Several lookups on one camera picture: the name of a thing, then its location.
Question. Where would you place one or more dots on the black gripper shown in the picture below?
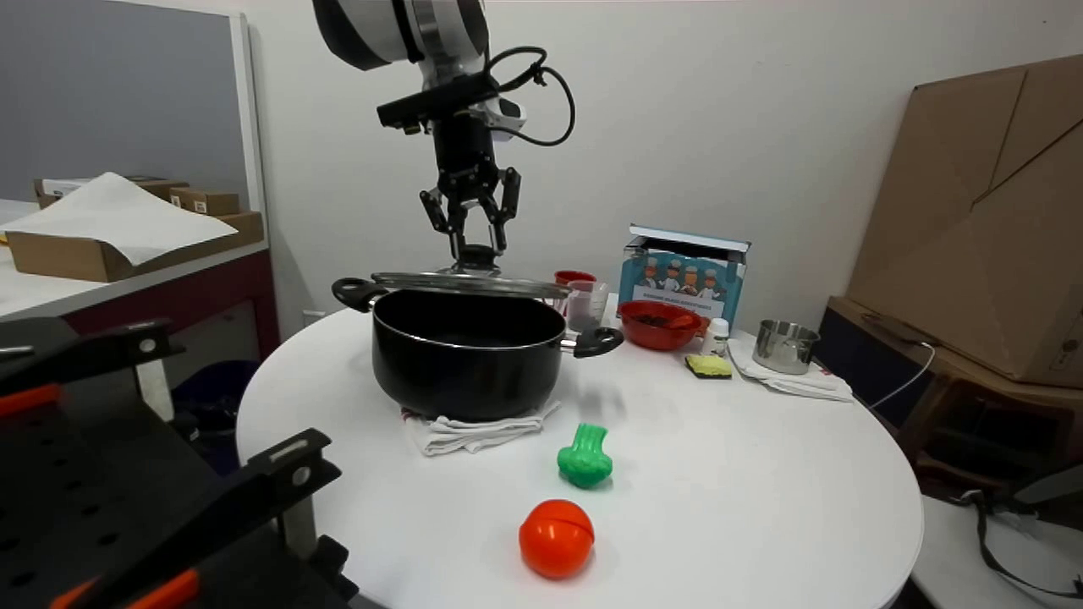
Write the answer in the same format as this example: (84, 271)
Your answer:
(466, 169)

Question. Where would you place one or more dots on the green toy vegetable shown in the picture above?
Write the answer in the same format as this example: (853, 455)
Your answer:
(584, 459)

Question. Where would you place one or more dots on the orange toy tomato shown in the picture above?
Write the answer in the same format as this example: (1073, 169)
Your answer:
(558, 543)

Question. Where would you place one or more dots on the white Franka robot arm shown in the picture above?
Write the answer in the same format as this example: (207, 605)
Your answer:
(401, 33)

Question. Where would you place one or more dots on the black cooking pot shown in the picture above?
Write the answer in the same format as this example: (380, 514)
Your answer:
(452, 377)

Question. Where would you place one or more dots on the clear measuring cup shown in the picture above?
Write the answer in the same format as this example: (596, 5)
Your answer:
(588, 304)

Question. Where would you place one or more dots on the red plastic bowl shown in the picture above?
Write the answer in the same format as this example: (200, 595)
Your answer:
(664, 324)

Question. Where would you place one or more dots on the blue printed carton box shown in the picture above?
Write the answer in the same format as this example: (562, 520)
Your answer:
(682, 275)

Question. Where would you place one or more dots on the small clear bottle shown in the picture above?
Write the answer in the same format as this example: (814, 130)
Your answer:
(719, 335)

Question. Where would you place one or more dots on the yellow green sponge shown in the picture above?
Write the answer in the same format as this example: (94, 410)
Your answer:
(710, 366)

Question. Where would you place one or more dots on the small cardboard box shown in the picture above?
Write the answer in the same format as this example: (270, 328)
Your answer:
(207, 200)

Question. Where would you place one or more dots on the red brown desk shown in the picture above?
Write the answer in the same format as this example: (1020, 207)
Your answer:
(172, 296)

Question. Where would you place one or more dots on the dark blue bin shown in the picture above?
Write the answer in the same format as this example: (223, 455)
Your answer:
(207, 400)

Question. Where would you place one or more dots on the plain white cloth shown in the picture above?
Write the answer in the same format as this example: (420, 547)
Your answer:
(806, 386)

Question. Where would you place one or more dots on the grey partition panel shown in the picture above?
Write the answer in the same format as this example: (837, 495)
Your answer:
(113, 89)

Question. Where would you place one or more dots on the flat cardboard tray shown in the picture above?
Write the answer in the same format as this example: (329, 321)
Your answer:
(79, 259)

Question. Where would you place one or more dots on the black stand with orange clamps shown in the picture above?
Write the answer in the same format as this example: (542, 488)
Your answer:
(103, 495)

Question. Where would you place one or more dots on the large cardboard box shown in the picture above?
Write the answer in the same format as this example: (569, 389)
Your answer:
(982, 236)

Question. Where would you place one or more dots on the dark wooden crate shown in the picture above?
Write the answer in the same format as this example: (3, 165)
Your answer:
(1001, 434)

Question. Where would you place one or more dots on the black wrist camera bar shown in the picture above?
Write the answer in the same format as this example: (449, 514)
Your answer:
(446, 101)

